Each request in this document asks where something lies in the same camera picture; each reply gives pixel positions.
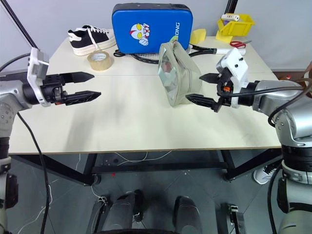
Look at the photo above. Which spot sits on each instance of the black upright pole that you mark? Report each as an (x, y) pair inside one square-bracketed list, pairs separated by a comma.
[(231, 5)]

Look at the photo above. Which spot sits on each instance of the yellow plastic bin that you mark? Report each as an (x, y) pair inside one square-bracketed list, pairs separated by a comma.
[(239, 28)]

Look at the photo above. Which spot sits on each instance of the black badminton racket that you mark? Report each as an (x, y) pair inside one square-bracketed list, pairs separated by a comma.
[(202, 50)]

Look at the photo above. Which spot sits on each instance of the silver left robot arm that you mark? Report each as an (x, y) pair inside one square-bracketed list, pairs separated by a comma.
[(7, 97)]

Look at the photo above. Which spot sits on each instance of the blue cartoon print pad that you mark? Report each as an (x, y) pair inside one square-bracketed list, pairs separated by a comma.
[(151, 26)]

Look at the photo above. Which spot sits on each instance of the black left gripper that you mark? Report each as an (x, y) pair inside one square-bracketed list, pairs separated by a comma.
[(52, 90)]

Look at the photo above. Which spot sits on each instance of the dark rounded left robot leg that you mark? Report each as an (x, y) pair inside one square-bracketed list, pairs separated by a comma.
[(124, 209)]

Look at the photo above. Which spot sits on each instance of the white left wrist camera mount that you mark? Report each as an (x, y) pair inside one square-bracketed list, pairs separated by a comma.
[(36, 65)]

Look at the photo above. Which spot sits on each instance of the black metal table frame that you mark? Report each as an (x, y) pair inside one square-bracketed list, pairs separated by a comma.
[(158, 167)]

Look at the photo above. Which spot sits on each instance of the black and white sneaker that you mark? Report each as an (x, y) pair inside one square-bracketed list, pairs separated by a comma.
[(97, 37)]

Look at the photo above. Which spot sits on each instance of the white cylinder with dark dots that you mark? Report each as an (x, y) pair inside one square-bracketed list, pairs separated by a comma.
[(230, 17)]

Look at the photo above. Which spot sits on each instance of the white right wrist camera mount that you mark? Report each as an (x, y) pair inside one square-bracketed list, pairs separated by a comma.
[(235, 63)]

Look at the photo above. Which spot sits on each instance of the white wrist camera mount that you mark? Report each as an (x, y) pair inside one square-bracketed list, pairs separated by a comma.
[(36, 65), (235, 63)]

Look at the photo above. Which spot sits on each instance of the dark rounded robot leg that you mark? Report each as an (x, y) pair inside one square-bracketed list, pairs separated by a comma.
[(124, 209), (187, 214)]

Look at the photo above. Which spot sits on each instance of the dark rounded right robot leg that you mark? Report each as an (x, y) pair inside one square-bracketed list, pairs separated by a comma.
[(187, 214)]

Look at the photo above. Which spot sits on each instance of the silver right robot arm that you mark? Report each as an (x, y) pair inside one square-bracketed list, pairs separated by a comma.
[(299, 122)]

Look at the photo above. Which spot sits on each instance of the yellow foam wedge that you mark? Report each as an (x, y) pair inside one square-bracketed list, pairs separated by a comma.
[(198, 36)]

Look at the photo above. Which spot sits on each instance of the black stand foot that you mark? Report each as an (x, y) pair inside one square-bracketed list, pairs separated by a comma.
[(234, 217), (97, 214)]

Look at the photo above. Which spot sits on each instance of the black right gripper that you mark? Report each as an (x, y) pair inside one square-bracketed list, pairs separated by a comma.
[(225, 81)]

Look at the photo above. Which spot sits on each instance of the clear packing tape roll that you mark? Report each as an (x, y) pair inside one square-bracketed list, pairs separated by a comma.
[(93, 64)]

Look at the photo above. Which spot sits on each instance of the beige fabric pouch bag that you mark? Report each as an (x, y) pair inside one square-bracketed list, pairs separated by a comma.
[(185, 73)]

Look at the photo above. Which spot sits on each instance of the black slanted pole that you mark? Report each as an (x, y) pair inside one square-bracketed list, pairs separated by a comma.
[(22, 26)]

